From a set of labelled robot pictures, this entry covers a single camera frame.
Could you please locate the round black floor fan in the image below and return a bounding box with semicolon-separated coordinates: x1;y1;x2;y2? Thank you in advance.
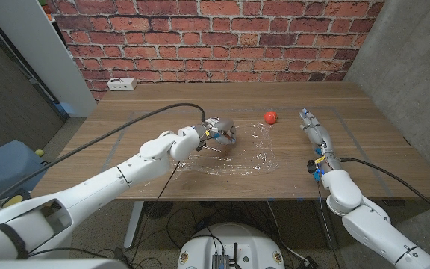
143;201;174;220

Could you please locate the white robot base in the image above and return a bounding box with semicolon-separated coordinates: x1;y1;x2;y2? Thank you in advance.
177;223;286;269

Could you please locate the white board panel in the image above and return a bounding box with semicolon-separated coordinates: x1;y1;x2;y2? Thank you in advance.
0;0;97;118

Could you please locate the blue plastic bin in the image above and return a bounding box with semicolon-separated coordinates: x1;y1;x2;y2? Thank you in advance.
0;140;49;201

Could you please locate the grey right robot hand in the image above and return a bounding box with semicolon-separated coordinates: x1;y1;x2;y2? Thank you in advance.
299;108;344;176

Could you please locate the clear plastic wrap sheet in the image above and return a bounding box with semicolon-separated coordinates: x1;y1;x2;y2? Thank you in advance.
177;123;279;176

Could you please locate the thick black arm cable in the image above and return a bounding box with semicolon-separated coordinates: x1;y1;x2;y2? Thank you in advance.
0;102;207;222
340;156;430;222

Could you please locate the printed brick wall backdrop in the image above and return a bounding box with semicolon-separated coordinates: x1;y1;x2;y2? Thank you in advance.
46;0;386;101

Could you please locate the white table leg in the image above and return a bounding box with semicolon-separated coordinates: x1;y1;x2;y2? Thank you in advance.
123;200;145;250

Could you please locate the white power strip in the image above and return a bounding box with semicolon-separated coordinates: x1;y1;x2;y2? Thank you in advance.
107;77;138;92

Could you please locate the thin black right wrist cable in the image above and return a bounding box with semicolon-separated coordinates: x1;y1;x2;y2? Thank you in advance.
316;182;336;248

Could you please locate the thin black left wrist cable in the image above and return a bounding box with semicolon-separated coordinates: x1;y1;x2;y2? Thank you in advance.
128;160;181;262

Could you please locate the grey table leg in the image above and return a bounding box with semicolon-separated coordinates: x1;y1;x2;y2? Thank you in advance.
314;200;339;250

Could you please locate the black and yellow pad item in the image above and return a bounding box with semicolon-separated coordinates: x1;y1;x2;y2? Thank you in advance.
1;193;25;208

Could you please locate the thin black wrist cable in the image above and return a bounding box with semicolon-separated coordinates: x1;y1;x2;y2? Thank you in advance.
316;182;336;248
128;160;181;262

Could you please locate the grey box with antenna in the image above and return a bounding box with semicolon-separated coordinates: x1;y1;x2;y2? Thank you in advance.
211;242;239;269

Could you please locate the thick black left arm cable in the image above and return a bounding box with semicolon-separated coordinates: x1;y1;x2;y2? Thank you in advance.
0;102;207;222

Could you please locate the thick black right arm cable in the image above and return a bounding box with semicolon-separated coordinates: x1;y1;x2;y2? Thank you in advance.
340;156;430;222

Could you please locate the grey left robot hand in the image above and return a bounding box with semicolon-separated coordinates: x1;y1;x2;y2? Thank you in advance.
198;117;237;148

